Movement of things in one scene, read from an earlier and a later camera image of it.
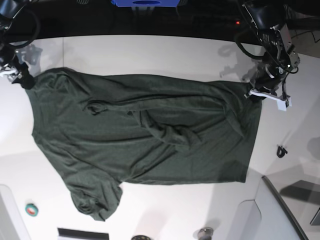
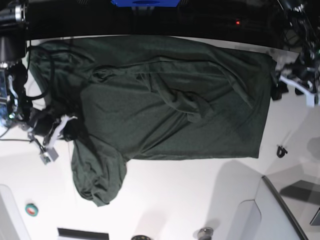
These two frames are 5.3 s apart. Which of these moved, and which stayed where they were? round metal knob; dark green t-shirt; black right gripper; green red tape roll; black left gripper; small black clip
Moved: black right gripper; black left gripper; dark green t-shirt
Stayed: round metal knob; small black clip; green red tape roll
